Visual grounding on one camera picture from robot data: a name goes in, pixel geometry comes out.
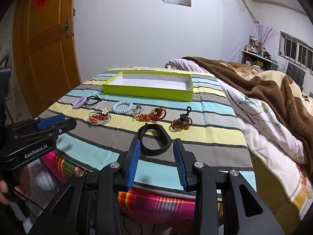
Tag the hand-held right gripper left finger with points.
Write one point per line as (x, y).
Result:
(133, 161)

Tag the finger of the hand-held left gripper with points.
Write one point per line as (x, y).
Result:
(66, 127)
(49, 123)

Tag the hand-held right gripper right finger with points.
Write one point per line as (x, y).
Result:
(179, 161)

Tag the black wristband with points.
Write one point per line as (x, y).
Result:
(156, 153)

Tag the gold charm ornament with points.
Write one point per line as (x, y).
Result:
(157, 110)

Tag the green shallow box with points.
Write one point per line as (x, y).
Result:
(146, 93)

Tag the person's left hand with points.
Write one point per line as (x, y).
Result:
(24, 183)

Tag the striped bed sheet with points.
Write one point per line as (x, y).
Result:
(97, 149)

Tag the colourful plaid cloth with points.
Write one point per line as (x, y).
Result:
(151, 205)

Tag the wooden door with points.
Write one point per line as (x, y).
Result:
(49, 53)

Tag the white floral quilt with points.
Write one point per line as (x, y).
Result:
(264, 127)

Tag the yellow bed base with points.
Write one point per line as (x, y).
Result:
(269, 188)

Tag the metal door latch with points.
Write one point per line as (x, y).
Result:
(68, 28)

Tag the brown fleece blanket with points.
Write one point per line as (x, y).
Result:
(269, 83)

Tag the shelf with bottles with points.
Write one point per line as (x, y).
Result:
(256, 58)

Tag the black chair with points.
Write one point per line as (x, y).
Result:
(294, 74)

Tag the purple flower branches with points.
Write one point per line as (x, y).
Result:
(262, 34)

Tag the barred window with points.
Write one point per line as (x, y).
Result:
(293, 49)

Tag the white wall pipe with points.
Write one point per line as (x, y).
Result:
(248, 8)

